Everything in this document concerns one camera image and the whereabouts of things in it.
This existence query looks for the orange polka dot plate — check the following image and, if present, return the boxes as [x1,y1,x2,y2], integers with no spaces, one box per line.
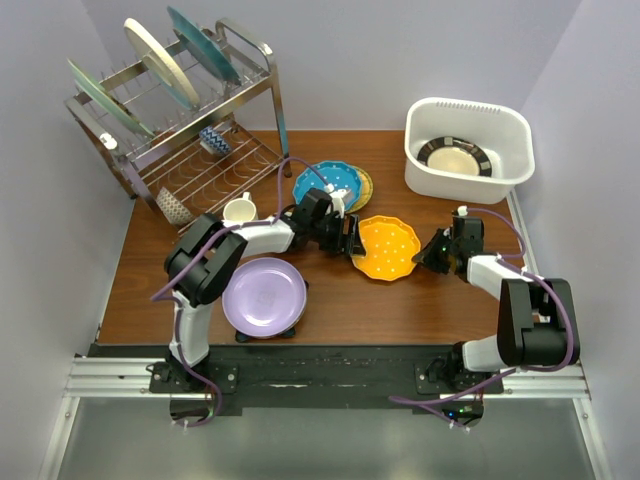
[352,215,421,282]

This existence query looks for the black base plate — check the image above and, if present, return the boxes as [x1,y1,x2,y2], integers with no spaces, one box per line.
[87,342,556,419]

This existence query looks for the blue zigzag bowl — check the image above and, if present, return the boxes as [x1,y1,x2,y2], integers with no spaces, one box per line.
[199,126,232,156]

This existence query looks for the black striped cream plate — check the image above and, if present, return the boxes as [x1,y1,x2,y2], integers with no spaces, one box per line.
[417,136,493,177]

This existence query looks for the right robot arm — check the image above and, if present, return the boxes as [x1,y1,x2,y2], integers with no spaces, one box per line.
[413,213,581,393]

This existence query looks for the white cup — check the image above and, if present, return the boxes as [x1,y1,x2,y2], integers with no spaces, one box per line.
[222,191,258,224]

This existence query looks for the purple plate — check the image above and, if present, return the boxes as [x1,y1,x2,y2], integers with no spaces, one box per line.
[222,257,307,339]

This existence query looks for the teal plate in rack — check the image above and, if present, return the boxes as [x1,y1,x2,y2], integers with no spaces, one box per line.
[167,6,241,86]

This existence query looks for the blue polka dot plate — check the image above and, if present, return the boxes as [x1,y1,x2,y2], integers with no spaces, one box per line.
[292,160,363,209]

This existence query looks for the metal dish rack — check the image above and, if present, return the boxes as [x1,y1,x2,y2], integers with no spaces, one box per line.
[65,7,289,213]

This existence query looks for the grey patterned cup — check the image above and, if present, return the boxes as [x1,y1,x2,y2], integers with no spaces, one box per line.
[156,187,194,227]

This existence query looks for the yellow patterned plate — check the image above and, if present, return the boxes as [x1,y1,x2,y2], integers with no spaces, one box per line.
[348,166,373,213]

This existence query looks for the aluminium rail frame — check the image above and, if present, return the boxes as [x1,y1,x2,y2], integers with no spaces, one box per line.
[37,184,614,480]

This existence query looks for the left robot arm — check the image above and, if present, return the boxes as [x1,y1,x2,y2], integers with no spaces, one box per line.
[152,186,366,392]

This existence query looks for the green plate in rack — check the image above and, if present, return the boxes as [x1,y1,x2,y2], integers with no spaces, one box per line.
[67,59,154,138]

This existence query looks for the cream plate in rack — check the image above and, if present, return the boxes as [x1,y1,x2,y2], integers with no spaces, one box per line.
[123,18,200,111]

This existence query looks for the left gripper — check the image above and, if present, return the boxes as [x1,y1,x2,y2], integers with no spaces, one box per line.
[309,212,365,256]

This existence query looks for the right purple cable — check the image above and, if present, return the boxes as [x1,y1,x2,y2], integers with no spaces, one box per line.
[388,207,581,429]

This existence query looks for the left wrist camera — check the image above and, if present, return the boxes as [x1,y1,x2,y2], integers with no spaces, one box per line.
[324,183,355,216]

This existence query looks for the white plastic bin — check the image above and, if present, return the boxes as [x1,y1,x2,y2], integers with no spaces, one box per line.
[404,97,535,204]

